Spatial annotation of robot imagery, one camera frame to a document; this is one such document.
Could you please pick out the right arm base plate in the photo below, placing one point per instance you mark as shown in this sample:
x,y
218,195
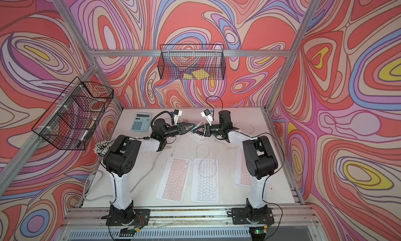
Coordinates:
x,y
249,215

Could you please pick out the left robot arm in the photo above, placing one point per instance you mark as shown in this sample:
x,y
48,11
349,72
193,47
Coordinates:
x,y
121,156

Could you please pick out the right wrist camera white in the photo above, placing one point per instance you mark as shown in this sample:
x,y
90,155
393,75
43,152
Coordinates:
x,y
207,114

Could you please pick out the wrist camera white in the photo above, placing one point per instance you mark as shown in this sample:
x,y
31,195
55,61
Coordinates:
x,y
207,114
176,115

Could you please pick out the white keyboard middle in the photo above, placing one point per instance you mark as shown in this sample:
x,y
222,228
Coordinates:
x,y
205,181

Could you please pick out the black wire basket back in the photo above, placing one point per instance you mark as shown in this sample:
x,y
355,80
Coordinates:
x,y
178,59

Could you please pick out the yellow sticky notes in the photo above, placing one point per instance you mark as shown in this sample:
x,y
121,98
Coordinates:
x,y
197,75

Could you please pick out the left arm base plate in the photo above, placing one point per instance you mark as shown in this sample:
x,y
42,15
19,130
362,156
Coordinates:
x,y
128,217

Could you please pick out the black marker in basket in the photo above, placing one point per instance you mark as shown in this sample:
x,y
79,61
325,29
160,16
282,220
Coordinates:
x,y
83,141

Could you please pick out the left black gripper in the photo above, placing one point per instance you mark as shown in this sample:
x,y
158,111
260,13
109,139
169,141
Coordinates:
x,y
180,130

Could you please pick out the pink keyboard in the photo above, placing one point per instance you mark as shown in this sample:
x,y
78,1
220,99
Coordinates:
x,y
174,180
242,176

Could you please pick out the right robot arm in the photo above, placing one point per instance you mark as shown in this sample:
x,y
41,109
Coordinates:
x,y
260,158

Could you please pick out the clear cup of pens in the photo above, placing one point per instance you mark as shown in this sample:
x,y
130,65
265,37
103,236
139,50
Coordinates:
x,y
101,148

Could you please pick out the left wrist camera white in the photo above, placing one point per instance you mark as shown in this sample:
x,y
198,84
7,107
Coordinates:
x,y
176,115

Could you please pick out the blue calculator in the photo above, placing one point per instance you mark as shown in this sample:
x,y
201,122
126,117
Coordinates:
x,y
141,122

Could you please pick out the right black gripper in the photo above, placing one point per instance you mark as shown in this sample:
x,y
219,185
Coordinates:
x,y
199,133

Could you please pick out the black wire basket left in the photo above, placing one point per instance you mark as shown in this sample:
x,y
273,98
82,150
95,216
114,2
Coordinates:
x,y
79,107

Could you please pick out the black wire basket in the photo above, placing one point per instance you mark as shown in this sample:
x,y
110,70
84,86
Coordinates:
x,y
178,59
79,107

